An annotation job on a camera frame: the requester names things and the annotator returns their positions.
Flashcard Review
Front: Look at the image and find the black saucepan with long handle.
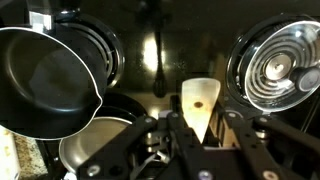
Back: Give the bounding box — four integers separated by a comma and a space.
0, 0, 104, 141

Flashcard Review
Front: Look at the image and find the small steel frying pan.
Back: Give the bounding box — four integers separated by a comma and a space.
58, 93, 148, 175

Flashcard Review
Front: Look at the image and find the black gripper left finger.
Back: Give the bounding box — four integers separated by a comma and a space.
75, 94, 205, 180

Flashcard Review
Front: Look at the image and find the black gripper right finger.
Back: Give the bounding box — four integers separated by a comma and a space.
213, 101, 320, 180

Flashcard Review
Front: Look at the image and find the black electric stove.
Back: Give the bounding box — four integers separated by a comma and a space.
0, 0, 320, 180

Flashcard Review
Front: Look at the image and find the glass lid with black knob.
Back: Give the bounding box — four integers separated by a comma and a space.
244, 20, 320, 113

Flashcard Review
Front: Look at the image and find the cream plastic spatula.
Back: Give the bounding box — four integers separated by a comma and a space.
181, 77, 222, 144

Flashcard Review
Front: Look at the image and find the large coil stove burner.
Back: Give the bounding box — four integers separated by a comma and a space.
225, 13, 320, 116

